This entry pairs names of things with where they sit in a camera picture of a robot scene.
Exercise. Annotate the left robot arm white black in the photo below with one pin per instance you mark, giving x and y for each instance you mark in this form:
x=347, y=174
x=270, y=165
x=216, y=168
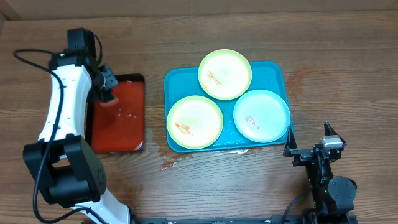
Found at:
x=66, y=170

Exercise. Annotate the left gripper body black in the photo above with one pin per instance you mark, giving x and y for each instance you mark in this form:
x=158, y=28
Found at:
x=111, y=80

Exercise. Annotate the red tray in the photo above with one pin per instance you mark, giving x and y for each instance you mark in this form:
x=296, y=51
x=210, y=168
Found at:
x=118, y=127

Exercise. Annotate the green-rimmed plate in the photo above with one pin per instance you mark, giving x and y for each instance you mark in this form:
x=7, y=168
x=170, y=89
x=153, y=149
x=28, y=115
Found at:
x=194, y=122
x=224, y=74

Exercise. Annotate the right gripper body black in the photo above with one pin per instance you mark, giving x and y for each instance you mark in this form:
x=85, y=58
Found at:
x=302, y=155

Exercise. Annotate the light blue plate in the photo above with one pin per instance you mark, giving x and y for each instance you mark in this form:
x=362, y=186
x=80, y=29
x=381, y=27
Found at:
x=261, y=116

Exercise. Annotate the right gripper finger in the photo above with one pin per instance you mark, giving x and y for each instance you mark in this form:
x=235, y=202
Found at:
x=290, y=145
x=329, y=131

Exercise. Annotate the orange sponge with black scourer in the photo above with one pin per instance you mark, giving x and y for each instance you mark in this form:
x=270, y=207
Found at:
x=114, y=101

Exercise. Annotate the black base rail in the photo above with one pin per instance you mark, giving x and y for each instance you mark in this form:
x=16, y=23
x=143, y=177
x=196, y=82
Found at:
x=276, y=219

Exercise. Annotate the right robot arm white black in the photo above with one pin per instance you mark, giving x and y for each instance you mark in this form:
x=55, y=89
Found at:
x=333, y=196

